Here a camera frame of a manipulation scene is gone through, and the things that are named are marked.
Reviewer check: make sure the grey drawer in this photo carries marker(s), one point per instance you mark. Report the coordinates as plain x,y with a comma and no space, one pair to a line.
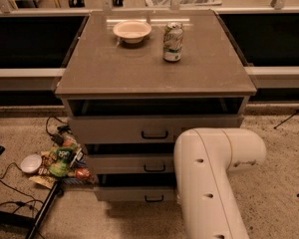
135,193
143,129
129,163

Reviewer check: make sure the white bowl on floor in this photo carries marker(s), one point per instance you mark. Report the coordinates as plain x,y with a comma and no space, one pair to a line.
31,163

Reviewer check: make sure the orange snack packet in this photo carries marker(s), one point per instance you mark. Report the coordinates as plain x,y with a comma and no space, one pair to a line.
83,174

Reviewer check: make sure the green white soda can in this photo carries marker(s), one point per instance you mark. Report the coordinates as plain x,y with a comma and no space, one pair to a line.
172,41

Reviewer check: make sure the black power adapter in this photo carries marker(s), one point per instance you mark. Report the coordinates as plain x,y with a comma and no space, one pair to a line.
58,139

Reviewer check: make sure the grey top drawer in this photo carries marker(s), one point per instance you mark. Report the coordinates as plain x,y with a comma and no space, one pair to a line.
143,129

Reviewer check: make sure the tan snack wrapper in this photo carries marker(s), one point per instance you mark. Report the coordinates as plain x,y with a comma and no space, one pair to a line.
43,180

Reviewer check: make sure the grey drawer cabinet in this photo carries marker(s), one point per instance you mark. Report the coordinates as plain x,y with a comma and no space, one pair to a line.
107,77

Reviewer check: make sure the grey bottom drawer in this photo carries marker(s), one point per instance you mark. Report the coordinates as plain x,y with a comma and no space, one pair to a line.
135,193

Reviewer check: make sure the grey middle drawer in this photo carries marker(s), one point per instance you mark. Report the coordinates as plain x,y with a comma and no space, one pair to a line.
129,163

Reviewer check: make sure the green chip bag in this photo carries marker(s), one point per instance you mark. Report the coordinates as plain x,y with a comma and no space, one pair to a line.
61,166

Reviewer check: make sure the black stand leg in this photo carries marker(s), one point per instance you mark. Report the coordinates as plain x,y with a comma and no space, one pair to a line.
34,228

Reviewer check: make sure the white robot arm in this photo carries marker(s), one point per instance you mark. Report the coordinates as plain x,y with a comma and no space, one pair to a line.
203,158

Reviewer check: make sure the black tripod leg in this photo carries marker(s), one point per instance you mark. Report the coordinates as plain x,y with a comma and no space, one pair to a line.
287,119

